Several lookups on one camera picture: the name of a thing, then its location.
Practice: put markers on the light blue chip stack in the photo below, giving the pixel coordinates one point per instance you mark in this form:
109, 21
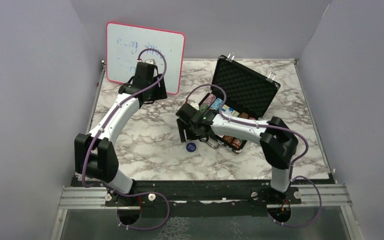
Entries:
217, 104

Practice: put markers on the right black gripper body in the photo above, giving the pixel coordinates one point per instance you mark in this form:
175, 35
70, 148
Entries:
191, 133

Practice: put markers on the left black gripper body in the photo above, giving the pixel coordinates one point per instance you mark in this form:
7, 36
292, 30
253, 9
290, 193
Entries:
158, 91

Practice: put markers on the blue dealer button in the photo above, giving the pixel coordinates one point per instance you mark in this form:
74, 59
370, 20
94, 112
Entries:
191, 147

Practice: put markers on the blue white card deck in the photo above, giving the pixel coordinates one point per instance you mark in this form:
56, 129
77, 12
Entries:
229, 111

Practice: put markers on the pink framed whiteboard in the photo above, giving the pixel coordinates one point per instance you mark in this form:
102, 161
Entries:
125, 43

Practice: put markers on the green chip stack in case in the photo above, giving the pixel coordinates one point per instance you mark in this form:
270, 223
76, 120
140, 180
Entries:
204, 107

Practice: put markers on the black poker case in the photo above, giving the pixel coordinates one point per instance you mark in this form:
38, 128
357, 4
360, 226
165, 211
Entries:
242, 89

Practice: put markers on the black mounting rail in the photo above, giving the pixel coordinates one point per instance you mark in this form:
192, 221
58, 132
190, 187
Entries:
202, 198

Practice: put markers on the purple chip stack in case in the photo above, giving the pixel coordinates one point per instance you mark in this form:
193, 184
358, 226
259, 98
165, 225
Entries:
209, 99

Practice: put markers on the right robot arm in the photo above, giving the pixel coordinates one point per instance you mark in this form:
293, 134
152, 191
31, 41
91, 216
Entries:
277, 141

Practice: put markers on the orange chip row in case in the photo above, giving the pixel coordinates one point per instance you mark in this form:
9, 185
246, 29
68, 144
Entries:
230, 139

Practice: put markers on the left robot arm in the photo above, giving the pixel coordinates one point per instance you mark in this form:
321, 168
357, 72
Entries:
94, 153

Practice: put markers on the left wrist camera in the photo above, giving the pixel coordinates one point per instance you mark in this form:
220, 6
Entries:
150, 63

